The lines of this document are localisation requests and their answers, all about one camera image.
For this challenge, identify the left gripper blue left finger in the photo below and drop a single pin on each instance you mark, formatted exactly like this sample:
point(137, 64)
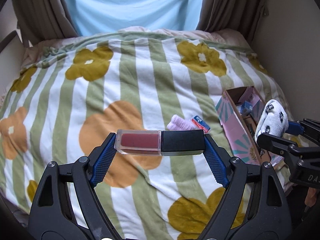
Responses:
point(100, 159)

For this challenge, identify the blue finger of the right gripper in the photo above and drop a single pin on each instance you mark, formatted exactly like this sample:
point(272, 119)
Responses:
point(273, 144)
point(305, 127)

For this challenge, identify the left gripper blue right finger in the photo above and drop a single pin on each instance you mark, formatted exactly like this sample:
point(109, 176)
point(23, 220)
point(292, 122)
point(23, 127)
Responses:
point(215, 163)

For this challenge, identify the white panda sock roll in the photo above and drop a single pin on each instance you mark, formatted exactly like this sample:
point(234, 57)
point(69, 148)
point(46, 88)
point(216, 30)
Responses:
point(273, 120)

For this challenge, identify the small navy blue box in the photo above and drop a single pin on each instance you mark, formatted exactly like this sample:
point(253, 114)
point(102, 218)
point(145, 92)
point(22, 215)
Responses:
point(246, 108)

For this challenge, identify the red blue dental floss box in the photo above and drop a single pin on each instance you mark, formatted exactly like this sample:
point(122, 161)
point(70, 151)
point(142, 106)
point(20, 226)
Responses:
point(200, 123)

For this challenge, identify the red lipstick with black cap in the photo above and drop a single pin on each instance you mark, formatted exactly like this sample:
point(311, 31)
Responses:
point(160, 143)

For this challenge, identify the pink fluffy sock roll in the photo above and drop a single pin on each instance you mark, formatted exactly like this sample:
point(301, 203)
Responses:
point(177, 123)

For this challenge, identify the person's right hand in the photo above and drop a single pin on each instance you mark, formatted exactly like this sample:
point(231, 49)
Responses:
point(311, 197)

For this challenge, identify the cardboard box with pink lining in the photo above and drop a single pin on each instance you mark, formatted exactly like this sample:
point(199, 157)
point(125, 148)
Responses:
point(239, 129)

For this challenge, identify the floral striped duvet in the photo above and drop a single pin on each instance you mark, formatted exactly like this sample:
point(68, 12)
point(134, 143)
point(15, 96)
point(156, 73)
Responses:
point(66, 103)

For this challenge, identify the right brown curtain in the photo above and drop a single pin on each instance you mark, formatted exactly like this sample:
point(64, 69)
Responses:
point(240, 15)

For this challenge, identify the brown curtain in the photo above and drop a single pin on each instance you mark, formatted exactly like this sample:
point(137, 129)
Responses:
point(41, 20)
point(240, 15)

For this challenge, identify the white bed headboard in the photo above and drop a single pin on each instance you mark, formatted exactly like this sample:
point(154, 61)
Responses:
point(12, 51)

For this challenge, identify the light blue sheet curtain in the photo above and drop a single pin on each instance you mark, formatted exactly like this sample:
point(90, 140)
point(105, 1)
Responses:
point(106, 16)

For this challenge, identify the left brown curtain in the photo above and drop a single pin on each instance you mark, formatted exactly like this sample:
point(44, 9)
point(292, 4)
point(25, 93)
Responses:
point(41, 20)

